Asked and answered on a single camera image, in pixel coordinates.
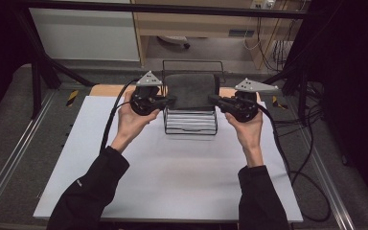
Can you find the light wooden desk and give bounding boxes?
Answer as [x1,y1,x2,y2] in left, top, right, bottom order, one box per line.
[130,0,306,71]

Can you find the grey chair base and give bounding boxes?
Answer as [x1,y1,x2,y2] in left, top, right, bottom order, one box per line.
[157,34,192,50]

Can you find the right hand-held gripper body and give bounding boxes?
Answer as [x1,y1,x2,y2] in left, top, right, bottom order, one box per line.
[218,78,280,124]

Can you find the person's right hand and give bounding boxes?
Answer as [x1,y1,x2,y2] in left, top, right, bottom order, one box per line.
[224,108,265,151]

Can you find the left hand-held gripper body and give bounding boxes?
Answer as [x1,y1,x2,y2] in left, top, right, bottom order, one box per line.
[129,70,169,117]

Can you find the white table cover board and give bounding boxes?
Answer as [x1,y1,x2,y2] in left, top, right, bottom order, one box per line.
[33,95,304,223]

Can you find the black wire rack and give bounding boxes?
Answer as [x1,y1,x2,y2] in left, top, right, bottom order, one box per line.
[160,59,226,136]

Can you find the person's left hand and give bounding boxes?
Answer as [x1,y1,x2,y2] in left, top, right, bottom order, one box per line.
[114,89,161,147]

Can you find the hanging cables under desk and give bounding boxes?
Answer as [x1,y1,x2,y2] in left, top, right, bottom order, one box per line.
[242,15,300,72]

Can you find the yellow black tape strip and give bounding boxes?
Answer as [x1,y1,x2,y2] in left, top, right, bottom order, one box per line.
[65,89,80,107]
[271,95,289,110]

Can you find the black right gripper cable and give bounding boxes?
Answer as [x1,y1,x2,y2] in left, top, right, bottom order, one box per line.
[257,103,332,223]

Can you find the bundle of black floor cables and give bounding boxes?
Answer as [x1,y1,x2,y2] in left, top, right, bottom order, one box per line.
[269,80,327,138]

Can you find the aluminium floor rail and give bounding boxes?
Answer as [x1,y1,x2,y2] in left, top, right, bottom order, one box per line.
[0,91,58,219]
[296,126,357,230]

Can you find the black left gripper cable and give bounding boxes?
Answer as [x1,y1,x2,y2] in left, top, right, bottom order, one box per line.
[99,78,140,154]

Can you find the white power strip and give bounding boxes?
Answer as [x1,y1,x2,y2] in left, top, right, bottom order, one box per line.
[250,0,276,10]

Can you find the white cabinet panel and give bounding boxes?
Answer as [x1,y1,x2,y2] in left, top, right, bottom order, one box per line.
[29,0,141,62]

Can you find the black metal frame bar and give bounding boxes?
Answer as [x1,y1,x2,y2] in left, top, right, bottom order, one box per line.
[20,0,309,19]

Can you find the dark grey cloth pouch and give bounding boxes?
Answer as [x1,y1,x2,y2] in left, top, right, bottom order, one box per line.
[164,73,221,112]

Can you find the black metal stand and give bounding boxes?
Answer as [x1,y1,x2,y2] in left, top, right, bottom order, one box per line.
[251,61,312,127]
[13,9,95,120]

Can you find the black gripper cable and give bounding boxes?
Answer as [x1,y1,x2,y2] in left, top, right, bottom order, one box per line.
[257,103,332,223]
[99,78,140,154]

